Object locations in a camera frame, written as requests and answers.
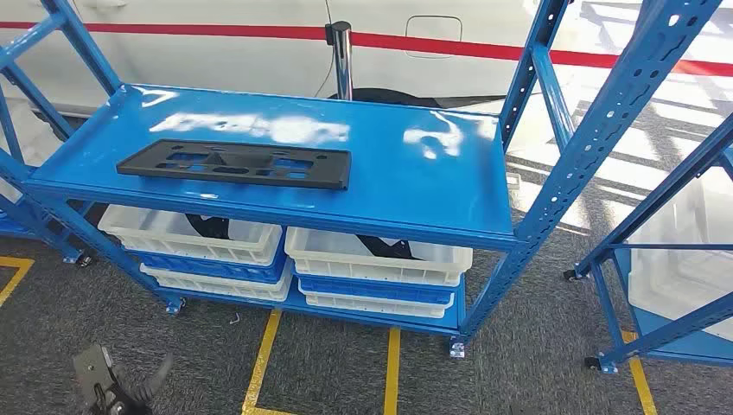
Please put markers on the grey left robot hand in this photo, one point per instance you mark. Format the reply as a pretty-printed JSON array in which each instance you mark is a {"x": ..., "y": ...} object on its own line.
[{"x": 134, "y": 398}]

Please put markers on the black plastic panel part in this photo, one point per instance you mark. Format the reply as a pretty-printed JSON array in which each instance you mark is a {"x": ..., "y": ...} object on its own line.
[{"x": 320, "y": 172}]

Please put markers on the blue metal shelf rack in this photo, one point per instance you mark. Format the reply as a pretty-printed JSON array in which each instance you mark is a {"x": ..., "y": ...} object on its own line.
[
  {"x": 653, "y": 206},
  {"x": 40, "y": 103},
  {"x": 372, "y": 172}
]

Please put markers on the white car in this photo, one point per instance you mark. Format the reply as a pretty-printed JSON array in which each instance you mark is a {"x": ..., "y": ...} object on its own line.
[{"x": 229, "y": 63}]

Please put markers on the red barrier belt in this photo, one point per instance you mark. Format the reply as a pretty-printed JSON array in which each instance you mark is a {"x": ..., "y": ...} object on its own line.
[{"x": 172, "y": 28}]

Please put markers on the black plastic bracket part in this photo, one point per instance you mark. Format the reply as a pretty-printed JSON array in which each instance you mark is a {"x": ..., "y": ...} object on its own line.
[
  {"x": 209, "y": 226},
  {"x": 383, "y": 246}
]

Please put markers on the chrome stanchion post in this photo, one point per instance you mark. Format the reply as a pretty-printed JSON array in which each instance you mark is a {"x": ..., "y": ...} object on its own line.
[{"x": 342, "y": 63}]

